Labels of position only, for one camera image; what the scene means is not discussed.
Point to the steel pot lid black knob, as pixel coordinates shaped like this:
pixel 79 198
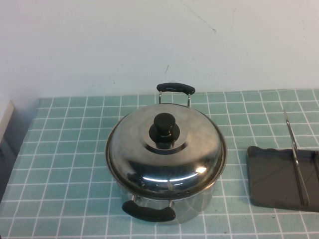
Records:
pixel 139 159

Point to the beige panel edge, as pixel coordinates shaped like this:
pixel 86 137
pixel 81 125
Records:
pixel 7 117

